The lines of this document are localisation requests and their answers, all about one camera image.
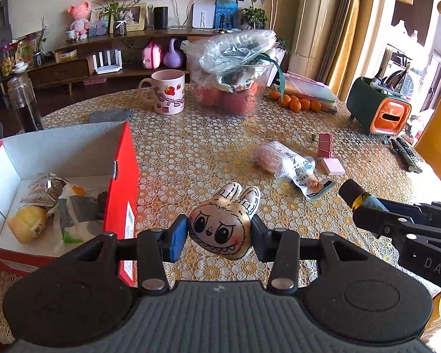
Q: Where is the crumpled clear plastic bag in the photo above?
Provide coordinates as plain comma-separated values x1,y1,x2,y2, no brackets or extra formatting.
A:
181,29,277,78

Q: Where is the white router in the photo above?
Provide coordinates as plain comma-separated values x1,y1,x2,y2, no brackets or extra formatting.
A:
93,51,123,75

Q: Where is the black speaker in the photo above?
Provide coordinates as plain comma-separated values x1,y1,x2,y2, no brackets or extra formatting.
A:
153,6,169,30

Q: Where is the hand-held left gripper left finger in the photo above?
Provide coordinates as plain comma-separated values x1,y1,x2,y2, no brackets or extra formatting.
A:
64,213,190,297

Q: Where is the blue picture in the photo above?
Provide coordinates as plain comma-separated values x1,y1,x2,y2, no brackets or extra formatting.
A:
215,0,239,30

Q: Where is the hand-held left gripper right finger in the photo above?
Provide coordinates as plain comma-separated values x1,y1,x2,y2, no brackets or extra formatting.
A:
250,215,357,297

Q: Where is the jar of yellow balls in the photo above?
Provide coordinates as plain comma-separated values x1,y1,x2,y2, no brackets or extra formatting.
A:
0,42,16,79

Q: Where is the yellow photo frame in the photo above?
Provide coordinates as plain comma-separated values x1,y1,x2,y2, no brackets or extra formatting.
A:
127,2,148,32

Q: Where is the red cardboard box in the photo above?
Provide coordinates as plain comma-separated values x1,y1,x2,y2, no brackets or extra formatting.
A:
0,121,139,287

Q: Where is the tall clear glass jar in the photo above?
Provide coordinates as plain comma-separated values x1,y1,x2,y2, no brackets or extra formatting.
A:
6,74,45,133

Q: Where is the white panel device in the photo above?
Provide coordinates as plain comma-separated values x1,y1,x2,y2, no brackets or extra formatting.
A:
192,3,216,29

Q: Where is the plant in dark vase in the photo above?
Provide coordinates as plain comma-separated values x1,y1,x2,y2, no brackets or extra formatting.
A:
16,16,48,67

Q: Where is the pink toy suitcase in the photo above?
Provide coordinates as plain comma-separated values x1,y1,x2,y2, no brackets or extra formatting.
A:
142,42,161,70

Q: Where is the potted grass plant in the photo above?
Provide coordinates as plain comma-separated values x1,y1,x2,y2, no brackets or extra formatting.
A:
92,0,144,37

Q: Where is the wooden television cabinet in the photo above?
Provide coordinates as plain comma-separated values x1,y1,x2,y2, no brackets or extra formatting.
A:
2,29,225,94

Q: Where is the crinkled silver snack packet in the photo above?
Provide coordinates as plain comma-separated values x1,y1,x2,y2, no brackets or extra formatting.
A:
20,173,70,207

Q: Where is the pink plush doll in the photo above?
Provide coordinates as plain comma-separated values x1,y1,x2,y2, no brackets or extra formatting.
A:
67,3,92,40

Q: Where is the purple gourd-shaped ornament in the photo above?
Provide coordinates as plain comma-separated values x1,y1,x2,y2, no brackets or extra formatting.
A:
163,38,186,70

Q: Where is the potted indoor tree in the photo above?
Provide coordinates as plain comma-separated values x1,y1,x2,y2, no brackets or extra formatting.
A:
233,0,295,30

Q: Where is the clear bread packet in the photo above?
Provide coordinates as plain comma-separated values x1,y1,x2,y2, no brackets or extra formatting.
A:
253,140,337,202

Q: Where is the pink eraser block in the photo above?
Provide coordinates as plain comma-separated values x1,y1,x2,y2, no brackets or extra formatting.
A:
321,158,346,176

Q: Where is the white green plastic packet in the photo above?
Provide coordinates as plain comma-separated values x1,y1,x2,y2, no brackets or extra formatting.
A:
53,183,107,254

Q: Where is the lace-covered desktop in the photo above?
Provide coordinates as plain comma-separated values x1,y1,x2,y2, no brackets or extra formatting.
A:
0,84,441,342

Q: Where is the picture card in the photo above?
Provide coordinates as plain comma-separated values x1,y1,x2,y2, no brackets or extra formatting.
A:
88,9,109,38

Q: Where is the pink strawberry mug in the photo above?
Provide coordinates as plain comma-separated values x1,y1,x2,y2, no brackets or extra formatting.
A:
138,70,186,116

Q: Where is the yellow chair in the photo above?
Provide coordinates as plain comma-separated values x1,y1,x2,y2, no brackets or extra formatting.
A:
413,0,441,204

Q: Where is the small dark bottle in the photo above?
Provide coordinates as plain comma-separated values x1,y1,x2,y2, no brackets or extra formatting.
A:
339,179,390,212

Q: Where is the red binder clip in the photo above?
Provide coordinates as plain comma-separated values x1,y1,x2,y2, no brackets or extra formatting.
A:
318,133,334,157

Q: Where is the green orange desk organizer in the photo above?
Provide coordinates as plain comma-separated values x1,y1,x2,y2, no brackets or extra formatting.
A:
346,76,412,137

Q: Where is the beige rabbit monster plush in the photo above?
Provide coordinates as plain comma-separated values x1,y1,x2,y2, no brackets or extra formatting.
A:
188,183,261,260

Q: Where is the beige yellow curtain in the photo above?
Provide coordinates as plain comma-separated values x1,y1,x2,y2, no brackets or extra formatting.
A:
288,0,375,100

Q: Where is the yellow box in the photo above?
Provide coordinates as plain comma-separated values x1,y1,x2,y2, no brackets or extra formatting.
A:
54,49,78,63

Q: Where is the grey cloth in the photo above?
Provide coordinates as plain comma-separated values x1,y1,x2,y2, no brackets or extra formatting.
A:
88,108,135,124

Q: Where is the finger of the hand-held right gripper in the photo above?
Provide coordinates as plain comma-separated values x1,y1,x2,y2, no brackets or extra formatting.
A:
353,206,441,245
375,199,441,226

